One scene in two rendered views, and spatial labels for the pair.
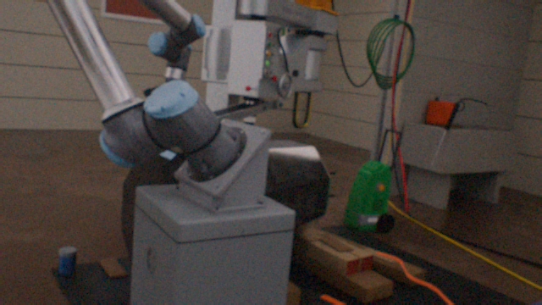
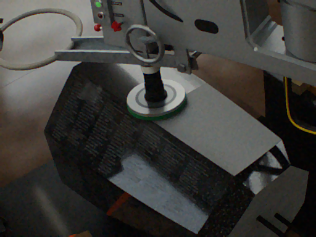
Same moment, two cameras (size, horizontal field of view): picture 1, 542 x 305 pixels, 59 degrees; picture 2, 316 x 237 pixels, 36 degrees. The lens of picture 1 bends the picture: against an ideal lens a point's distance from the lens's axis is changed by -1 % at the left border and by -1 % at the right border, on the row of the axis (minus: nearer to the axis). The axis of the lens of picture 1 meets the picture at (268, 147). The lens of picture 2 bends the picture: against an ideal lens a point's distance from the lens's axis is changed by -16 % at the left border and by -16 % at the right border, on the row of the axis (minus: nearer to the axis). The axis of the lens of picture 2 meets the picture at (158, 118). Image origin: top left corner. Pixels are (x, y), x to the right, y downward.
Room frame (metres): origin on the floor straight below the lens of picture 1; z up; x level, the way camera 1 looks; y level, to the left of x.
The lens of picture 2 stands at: (3.11, -1.56, 2.06)
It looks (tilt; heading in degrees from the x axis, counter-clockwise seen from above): 38 degrees down; 100
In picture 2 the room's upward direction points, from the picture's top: 10 degrees counter-clockwise
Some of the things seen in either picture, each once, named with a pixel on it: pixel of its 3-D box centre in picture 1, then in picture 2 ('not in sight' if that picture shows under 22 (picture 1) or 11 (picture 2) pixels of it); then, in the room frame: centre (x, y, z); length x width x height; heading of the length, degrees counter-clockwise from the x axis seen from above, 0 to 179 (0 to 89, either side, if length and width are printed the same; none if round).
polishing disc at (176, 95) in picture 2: not in sight; (155, 97); (2.83, 0.13, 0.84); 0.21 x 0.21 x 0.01
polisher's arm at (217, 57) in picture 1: (250, 57); not in sight; (3.60, 0.20, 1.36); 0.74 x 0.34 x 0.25; 64
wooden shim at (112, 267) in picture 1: (113, 268); not in sight; (2.73, 0.86, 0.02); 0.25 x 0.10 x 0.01; 35
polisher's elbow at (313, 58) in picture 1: (306, 64); (308, 21); (3.40, -0.21, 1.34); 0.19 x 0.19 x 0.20
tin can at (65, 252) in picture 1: (68, 260); not in sight; (2.64, 1.10, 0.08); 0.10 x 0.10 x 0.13
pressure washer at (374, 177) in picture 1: (372, 179); not in sight; (4.11, -0.93, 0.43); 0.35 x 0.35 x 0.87; 22
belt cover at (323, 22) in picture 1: (289, 18); not in sight; (3.13, -0.05, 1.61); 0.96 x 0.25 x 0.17; 150
